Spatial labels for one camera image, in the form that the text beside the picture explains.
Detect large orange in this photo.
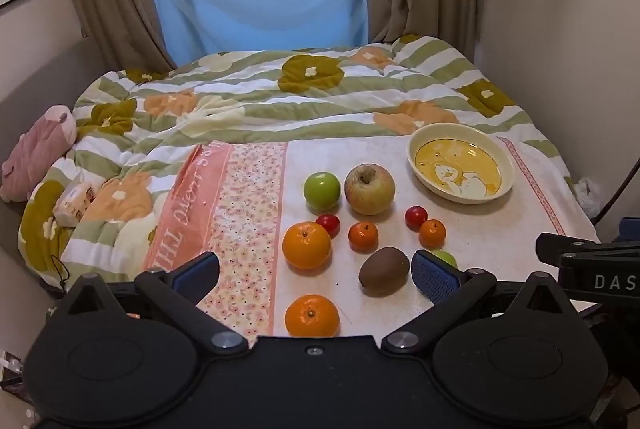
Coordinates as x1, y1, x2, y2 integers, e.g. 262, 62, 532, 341
282, 221, 333, 271
284, 294, 341, 338

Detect brown kiwi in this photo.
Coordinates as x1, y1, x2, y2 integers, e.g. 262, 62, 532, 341
358, 246, 411, 297

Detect large red-yellow apple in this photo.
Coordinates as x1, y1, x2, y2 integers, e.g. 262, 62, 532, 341
344, 163, 396, 216

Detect white plastic bag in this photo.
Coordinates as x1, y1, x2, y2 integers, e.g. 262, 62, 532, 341
572, 176, 608, 217

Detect small tangerine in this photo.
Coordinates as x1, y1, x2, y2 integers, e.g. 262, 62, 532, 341
348, 221, 380, 253
419, 219, 447, 250

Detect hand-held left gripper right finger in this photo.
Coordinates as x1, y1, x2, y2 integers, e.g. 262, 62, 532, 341
382, 250, 576, 356

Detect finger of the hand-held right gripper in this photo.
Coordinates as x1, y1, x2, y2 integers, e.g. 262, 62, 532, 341
535, 233, 640, 262

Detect grey upholstered bed frame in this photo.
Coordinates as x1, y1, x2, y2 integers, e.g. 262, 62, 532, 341
0, 36, 108, 275

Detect pink plush toy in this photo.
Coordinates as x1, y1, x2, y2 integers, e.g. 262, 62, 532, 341
0, 104, 78, 202

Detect black cable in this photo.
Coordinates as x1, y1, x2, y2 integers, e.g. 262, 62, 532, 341
590, 154, 640, 225

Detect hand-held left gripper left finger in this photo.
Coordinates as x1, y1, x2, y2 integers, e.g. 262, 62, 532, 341
60, 251, 251, 357

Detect tissue pack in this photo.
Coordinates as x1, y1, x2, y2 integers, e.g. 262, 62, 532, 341
52, 182, 98, 227

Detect pink floral white mat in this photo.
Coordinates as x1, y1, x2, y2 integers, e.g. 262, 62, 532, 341
142, 135, 601, 340

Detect yellow bear print plate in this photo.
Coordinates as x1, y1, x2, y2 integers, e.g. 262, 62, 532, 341
407, 122, 516, 205

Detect black cord loop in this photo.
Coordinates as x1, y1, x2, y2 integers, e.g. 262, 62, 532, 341
47, 254, 71, 295

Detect floral striped quilt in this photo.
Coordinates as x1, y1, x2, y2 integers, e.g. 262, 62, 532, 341
17, 34, 576, 290

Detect green apple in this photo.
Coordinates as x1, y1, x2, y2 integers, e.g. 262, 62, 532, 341
303, 172, 342, 211

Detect small red tomato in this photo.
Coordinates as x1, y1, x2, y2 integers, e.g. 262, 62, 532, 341
315, 214, 341, 239
404, 205, 429, 231

